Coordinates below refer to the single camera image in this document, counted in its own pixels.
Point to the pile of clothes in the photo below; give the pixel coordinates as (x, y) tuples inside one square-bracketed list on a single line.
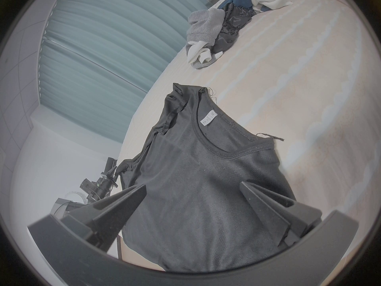
[(208, 25)]

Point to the bed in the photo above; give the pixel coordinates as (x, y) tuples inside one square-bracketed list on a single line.
[(297, 100)]

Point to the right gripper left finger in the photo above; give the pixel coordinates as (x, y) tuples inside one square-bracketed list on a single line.
[(113, 213)]

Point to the blue-green curtain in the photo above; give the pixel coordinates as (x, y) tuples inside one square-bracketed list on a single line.
[(119, 25), (89, 94)]

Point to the black T-shirt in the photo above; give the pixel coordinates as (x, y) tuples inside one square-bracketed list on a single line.
[(202, 189)]

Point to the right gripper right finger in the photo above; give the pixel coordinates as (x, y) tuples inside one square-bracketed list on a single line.
[(276, 216)]

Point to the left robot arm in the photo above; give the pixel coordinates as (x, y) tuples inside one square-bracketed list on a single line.
[(95, 189)]

